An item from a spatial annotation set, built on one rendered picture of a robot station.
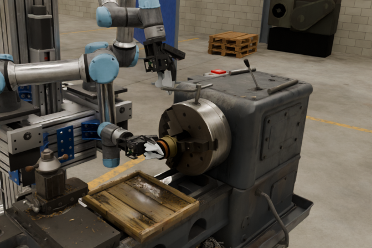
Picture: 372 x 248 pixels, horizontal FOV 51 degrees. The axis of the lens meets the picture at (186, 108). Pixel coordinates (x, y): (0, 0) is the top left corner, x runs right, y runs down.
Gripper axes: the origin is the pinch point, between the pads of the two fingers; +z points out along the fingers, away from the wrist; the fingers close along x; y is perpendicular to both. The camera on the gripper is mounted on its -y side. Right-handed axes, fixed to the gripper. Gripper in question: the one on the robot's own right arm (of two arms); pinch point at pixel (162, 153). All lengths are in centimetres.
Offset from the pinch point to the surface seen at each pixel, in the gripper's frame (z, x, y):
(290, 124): 17, 0, -69
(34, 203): -10.3, -6.9, 47.3
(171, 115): -9.0, 10.1, -13.6
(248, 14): -584, -34, -920
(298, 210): 21, -54, -86
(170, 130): -5.2, 5.5, -9.1
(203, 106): 1.4, 15.2, -21.3
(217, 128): 10.1, 8.3, -20.6
